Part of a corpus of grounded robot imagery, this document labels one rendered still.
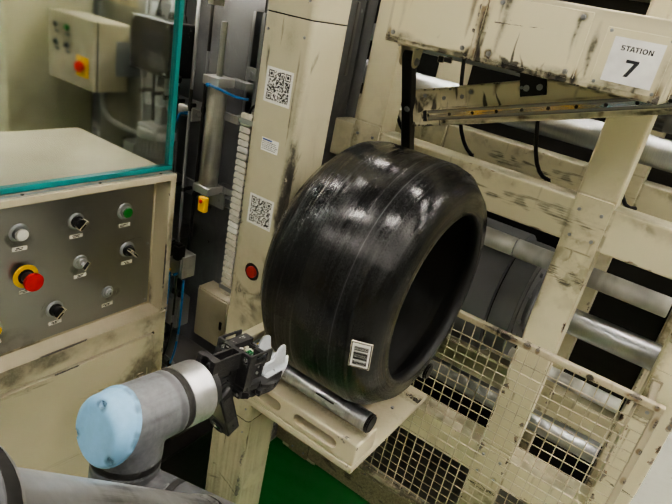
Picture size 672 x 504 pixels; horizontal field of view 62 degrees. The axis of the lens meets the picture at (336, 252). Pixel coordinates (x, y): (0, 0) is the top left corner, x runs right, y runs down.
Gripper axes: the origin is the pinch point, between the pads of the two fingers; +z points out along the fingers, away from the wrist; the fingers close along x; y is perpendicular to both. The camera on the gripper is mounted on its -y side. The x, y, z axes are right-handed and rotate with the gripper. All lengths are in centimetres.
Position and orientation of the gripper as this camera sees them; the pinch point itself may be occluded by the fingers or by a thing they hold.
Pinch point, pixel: (280, 361)
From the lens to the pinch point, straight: 101.9
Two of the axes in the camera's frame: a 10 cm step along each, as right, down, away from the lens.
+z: 5.4, -1.2, 8.3
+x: -8.0, -3.8, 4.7
